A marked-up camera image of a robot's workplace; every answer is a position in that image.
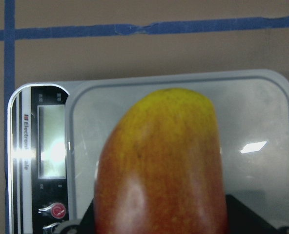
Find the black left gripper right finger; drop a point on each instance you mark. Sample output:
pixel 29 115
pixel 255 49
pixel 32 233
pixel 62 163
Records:
pixel 242 220

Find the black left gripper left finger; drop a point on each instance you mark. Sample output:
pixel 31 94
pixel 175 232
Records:
pixel 87 224

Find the red yellow mango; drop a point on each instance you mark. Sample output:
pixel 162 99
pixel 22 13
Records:
pixel 160 170

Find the silver digital kitchen scale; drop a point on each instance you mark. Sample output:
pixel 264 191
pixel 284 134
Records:
pixel 56 132

